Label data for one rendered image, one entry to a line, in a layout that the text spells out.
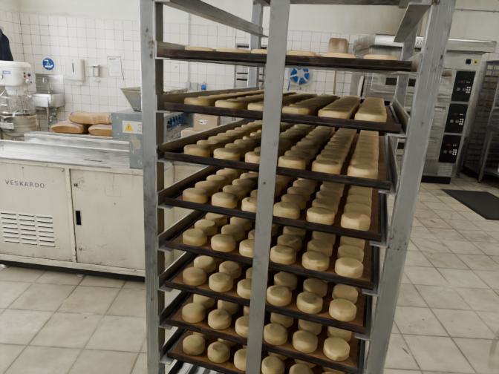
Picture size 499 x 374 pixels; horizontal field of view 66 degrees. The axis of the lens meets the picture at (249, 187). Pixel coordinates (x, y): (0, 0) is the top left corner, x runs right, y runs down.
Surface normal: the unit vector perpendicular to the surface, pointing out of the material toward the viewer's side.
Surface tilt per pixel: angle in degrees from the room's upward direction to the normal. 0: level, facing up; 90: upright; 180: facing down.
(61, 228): 90
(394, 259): 90
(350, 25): 90
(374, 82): 90
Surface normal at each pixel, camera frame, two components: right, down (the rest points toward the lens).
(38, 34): -0.02, 0.29
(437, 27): -0.30, 0.26
